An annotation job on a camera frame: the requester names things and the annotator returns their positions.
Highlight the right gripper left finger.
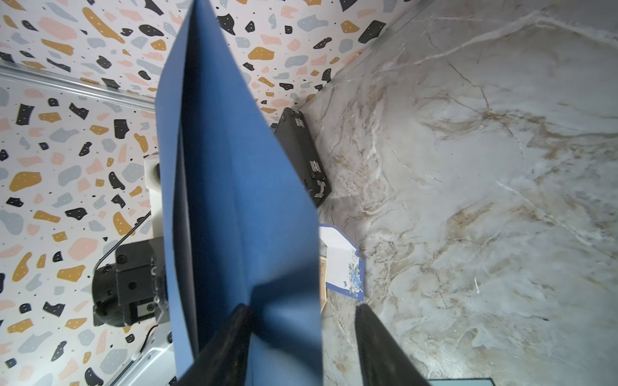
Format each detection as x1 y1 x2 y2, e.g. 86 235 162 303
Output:
175 304 254 386

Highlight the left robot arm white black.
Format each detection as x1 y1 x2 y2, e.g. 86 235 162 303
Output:
92 237 176 385

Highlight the black box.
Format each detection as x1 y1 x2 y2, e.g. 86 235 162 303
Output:
271 108 332 207

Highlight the beige letter paper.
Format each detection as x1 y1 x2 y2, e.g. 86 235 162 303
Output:
320 256 328 313

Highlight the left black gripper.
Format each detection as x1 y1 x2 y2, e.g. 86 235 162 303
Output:
92 237 169 327

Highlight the white blue-bordered letter paper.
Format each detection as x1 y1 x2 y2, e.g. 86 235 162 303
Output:
319 225 365 302

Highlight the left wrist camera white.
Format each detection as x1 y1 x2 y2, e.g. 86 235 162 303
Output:
144 153 164 238

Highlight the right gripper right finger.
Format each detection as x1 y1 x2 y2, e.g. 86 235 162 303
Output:
355 303 430 386

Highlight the light blue envelope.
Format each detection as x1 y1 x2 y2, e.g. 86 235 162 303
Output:
427 378 494 386

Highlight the dark blue envelope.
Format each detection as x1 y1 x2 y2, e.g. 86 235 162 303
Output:
156 1 323 385

